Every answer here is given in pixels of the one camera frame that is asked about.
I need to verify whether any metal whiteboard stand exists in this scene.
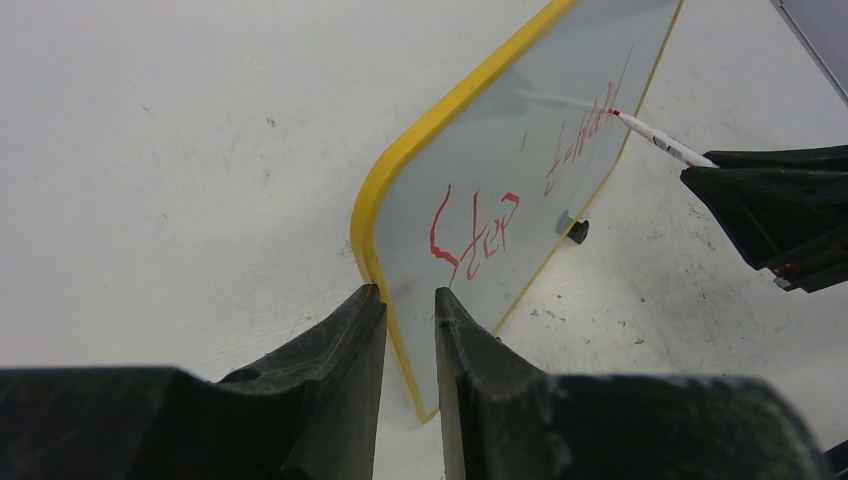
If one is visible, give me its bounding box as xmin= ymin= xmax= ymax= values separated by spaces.
xmin=555 ymin=210 xmax=590 ymax=245

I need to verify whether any yellow framed whiteboard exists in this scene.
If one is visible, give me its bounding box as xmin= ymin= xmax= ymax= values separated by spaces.
xmin=350 ymin=1 xmax=683 ymax=422

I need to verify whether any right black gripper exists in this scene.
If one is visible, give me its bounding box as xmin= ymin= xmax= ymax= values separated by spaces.
xmin=680 ymin=145 xmax=847 ymax=293

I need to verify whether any aluminium side rail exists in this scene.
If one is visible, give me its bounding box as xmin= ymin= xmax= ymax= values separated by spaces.
xmin=771 ymin=0 xmax=847 ymax=103

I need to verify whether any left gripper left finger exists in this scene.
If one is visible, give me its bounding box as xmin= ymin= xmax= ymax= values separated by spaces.
xmin=1 ymin=285 xmax=387 ymax=479

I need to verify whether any red white marker pen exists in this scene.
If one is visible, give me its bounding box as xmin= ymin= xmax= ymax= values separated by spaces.
xmin=608 ymin=109 xmax=717 ymax=168

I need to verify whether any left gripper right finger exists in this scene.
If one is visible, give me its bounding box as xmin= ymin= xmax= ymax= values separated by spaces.
xmin=435 ymin=287 xmax=832 ymax=479

